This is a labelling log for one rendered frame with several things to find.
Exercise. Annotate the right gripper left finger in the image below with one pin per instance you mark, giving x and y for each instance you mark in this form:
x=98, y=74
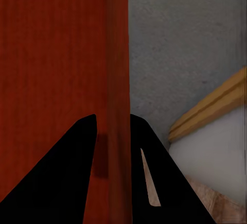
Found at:
x=55, y=190

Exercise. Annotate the door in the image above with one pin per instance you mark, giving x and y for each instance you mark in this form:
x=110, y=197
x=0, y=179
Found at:
x=225, y=98

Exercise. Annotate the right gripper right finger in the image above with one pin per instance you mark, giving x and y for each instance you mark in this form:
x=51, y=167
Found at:
x=179, y=202

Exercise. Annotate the storage box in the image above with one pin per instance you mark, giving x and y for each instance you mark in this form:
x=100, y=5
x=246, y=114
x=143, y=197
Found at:
x=60, y=61

